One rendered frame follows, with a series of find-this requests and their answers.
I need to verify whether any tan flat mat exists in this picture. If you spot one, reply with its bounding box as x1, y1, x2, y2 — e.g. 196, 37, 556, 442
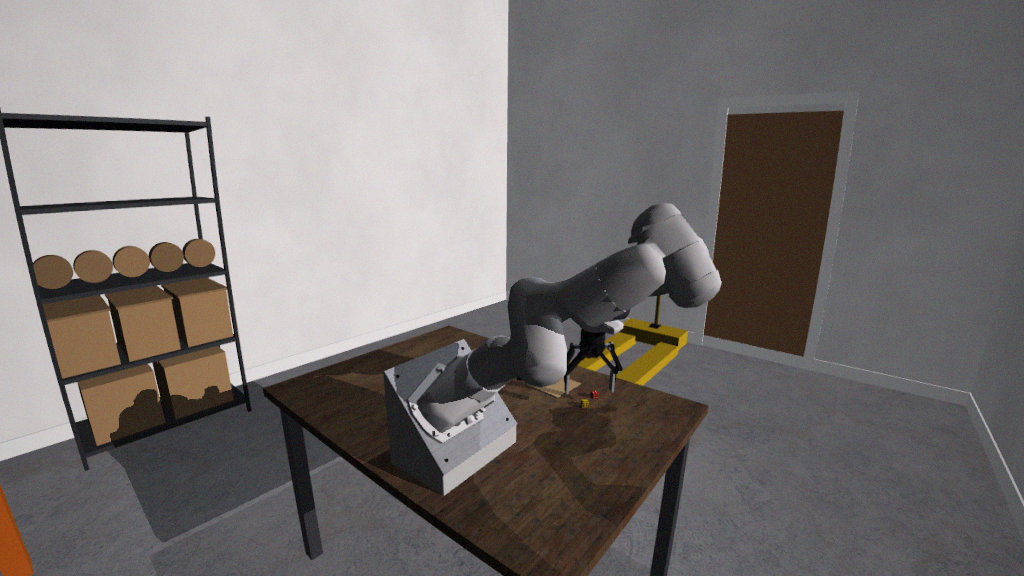
526, 377, 581, 398

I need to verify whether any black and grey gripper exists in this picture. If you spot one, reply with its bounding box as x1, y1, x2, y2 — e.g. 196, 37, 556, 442
564, 329, 623, 394

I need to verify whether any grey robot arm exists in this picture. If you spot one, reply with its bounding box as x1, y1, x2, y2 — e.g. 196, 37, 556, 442
407, 203, 722, 444

